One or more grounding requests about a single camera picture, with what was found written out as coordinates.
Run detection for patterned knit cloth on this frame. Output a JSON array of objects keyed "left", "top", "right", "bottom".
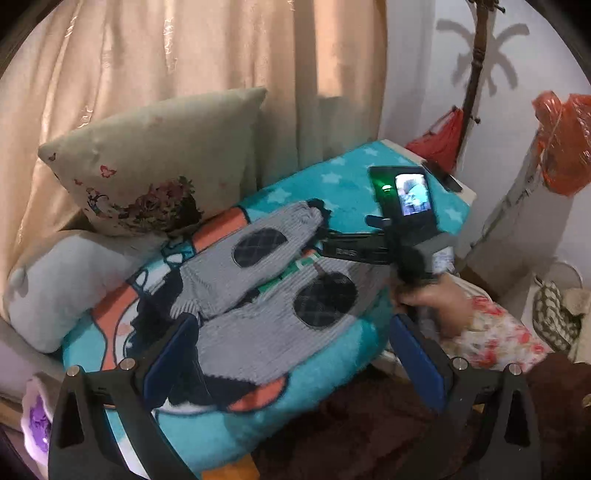
[{"left": 533, "top": 281, "right": 583, "bottom": 353}]

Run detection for wooden coat stand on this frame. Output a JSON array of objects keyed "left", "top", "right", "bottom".
[{"left": 462, "top": 0, "right": 507, "bottom": 126}]

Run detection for purple and white plush toy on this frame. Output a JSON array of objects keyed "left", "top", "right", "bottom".
[{"left": 20, "top": 377, "right": 52, "bottom": 468}]

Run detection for orange plastic bag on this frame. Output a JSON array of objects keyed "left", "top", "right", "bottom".
[{"left": 532, "top": 91, "right": 591, "bottom": 196}]

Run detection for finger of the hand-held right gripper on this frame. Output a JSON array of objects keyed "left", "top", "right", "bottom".
[{"left": 317, "top": 230, "right": 393, "bottom": 267}]

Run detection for peach curtain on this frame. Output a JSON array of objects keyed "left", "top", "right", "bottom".
[{"left": 0, "top": 0, "right": 389, "bottom": 296}]

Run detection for grey striped pants with patches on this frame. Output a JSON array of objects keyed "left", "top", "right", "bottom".
[{"left": 169, "top": 201, "right": 393, "bottom": 387}]

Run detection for person's right hand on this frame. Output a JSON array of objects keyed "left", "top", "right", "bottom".
[{"left": 390, "top": 272, "right": 472, "bottom": 342}]

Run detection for teal cartoon printed blanket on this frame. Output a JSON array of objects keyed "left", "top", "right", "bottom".
[{"left": 62, "top": 141, "right": 471, "bottom": 480}]

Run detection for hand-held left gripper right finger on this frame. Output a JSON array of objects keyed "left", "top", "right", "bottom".
[{"left": 389, "top": 313, "right": 542, "bottom": 480}]

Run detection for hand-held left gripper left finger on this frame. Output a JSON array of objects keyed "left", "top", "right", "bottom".
[{"left": 48, "top": 313, "right": 202, "bottom": 480}]

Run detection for white cardboard box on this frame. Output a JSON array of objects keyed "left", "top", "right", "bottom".
[{"left": 464, "top": 129, "right": 573, "bottom": 296}]

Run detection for beige floral pillow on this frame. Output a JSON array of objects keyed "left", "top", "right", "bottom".
[{"left": 38, "top": 87, "right": 269, "bottom": 237}]

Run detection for white plush pillow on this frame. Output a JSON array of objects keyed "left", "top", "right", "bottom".
[{"left": 6, "top": 228, "right": 163, "bottom": 354}]

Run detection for floral sleeved right forearm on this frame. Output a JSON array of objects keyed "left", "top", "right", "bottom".
[{"left": 436, "top": 295, "right": 551, "bottom": 370}]

